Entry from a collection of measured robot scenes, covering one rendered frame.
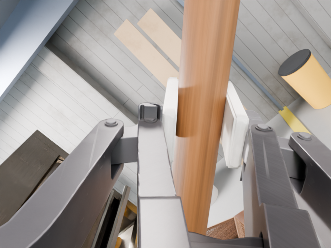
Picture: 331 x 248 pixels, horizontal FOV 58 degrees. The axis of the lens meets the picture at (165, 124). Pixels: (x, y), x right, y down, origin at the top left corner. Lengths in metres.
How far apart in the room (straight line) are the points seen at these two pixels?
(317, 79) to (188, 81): 3.45
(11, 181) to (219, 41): 1.66
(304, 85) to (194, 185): 3.42
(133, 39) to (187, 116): 3.42
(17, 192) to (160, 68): 2.30
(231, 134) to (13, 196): 1.60
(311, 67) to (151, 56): 1.74
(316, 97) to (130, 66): 2.23
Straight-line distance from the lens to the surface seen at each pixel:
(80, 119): 4.36
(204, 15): 0.16
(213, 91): 0.17
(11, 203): 1.69
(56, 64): 3.97
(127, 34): 3.61
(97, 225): 1.89
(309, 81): 3.58
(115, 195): 2.18
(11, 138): 4.93
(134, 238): 2.10
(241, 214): 2.44
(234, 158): 0.16
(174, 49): 3.52
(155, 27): 3.55
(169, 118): 0.15
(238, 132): 0.16
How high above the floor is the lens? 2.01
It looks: 15 degrees down
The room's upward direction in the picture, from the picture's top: 48 degrees counter-clockwise
